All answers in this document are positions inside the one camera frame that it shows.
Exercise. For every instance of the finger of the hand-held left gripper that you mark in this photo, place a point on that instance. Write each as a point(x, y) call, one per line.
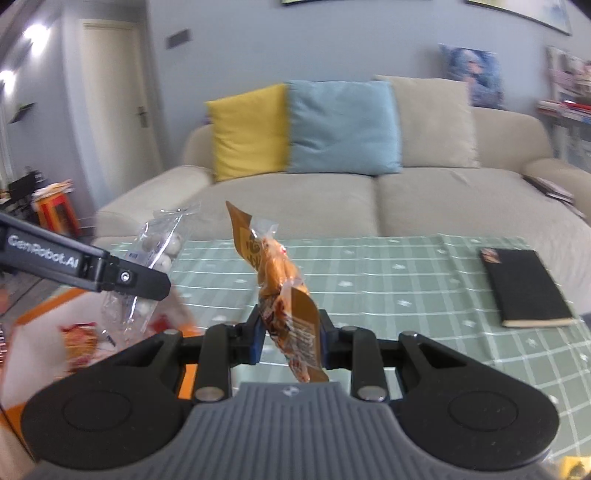
point(138, 279)

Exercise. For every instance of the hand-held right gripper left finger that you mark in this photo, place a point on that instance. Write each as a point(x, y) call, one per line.
point(256, 344)

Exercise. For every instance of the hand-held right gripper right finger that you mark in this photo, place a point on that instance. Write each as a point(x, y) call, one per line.
point(323, 341)

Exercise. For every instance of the clear packet of white balls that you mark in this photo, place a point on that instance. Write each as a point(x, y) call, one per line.
point(166, 244)

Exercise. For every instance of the orange sausage snack packet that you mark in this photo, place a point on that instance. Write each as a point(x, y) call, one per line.
point(277, 272)

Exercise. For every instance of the orange cardboard box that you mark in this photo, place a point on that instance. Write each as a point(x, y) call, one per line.
point(27, 355)

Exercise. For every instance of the orange stool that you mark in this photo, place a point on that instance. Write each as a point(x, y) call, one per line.
point(55, 210)

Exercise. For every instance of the black chair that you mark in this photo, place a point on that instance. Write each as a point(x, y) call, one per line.
point(21, 189)

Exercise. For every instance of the red yellow snack packet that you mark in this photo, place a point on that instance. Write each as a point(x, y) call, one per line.
point(81, 344)

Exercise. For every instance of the green checked tablecloth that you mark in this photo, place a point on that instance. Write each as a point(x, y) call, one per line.
point(392, 286)

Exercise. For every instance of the beige sofa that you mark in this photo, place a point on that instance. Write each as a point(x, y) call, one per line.
point(300, 198)

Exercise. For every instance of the white door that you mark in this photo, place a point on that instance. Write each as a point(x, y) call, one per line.
point(111, 115)

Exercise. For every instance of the yellow cushion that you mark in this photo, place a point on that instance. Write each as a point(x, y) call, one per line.
point(249, 134)

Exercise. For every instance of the black notebook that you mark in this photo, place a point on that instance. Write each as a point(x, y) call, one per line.
point(521, 286)

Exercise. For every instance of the light blue cushion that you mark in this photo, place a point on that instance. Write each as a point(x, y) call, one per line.
point(341, 124)

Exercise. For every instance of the beige cushion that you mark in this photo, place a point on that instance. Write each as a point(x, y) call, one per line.
point(434, 124)

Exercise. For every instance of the small dark framed picture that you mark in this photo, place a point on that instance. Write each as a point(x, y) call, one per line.
point(300, 2)

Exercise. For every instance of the stack of books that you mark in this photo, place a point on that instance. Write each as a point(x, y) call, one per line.
point(565, 110)

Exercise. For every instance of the large framed picture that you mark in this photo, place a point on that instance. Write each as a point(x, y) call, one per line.
point(531, 11)

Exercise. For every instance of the black wall shelf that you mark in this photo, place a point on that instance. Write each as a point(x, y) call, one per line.
point(22, 113)

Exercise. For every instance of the dark wall plate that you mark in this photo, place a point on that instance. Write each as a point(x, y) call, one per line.
point(178, 39)

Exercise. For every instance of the blue floral wall poster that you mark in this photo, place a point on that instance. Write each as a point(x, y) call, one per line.
point(473, 76)

